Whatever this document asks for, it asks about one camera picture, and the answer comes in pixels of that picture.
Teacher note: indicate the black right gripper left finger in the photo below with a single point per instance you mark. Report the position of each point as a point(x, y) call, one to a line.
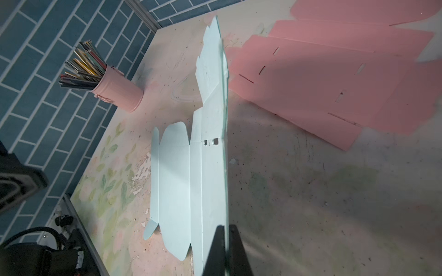
point(216, 262)

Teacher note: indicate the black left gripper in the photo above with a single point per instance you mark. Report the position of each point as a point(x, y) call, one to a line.
point(18, 181)

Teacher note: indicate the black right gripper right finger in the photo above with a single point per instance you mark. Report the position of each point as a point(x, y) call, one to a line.
point(238, 262)

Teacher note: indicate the mint green paper box sheet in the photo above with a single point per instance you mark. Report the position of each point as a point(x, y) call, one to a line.
point(189, 182)

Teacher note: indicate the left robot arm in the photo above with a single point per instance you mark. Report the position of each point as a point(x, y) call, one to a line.
point(72, 255)

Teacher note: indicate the pink paper box sheet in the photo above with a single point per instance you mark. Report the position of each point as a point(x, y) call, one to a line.
point(339, 66)

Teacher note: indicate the bundle of colored pencils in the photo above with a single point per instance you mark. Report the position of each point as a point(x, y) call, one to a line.
point(85, 70)

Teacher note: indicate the pink metal pencil bucket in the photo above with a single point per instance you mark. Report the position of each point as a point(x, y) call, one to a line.
point(116, 89)

